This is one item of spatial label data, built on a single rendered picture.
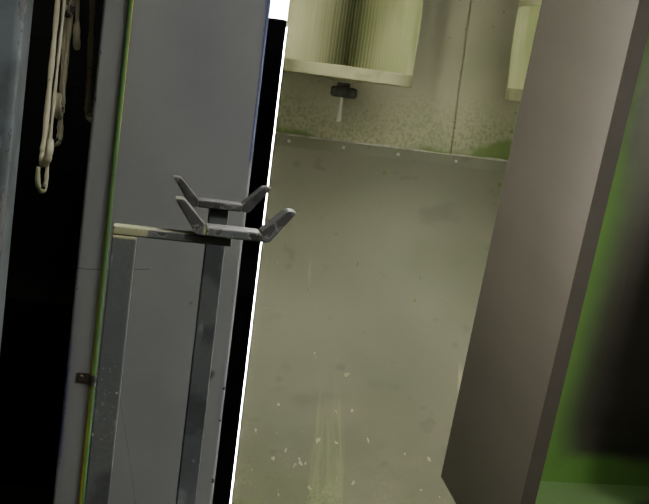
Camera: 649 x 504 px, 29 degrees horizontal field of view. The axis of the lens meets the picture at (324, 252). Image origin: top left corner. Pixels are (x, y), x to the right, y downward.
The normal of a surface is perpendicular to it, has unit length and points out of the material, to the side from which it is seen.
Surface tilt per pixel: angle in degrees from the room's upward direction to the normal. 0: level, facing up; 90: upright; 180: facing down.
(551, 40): 91
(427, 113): 90
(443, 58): 90
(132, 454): 90
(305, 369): 57
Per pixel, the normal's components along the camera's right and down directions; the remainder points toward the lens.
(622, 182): 0.19, 0.34
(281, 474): 0.17, -0.43
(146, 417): 0.12, 0.13
